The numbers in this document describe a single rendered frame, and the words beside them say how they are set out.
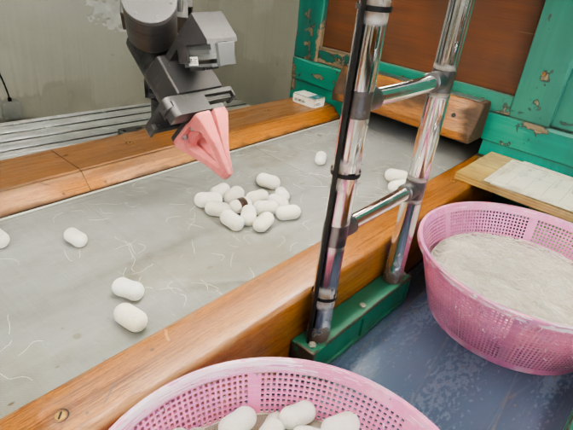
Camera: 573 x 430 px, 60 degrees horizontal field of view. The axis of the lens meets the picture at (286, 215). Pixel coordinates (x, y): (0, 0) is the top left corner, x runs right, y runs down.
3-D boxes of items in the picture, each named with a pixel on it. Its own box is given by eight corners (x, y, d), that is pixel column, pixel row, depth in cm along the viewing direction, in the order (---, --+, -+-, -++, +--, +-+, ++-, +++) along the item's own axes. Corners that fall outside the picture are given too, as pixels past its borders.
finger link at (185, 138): (271, 153, 60) (233, 89, 60) (227, 168, 55) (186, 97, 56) (243, 179, 64) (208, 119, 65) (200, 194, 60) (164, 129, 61)
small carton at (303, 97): (292, 101, 106) (293, 92, 105) (303, 99, 109) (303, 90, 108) (314, 108, 103) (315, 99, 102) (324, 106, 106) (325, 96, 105)
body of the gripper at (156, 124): (240, 97, 61) (210, 48, 61) (171, 111, 54) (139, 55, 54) (215, 125, 65) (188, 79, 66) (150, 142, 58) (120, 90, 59)
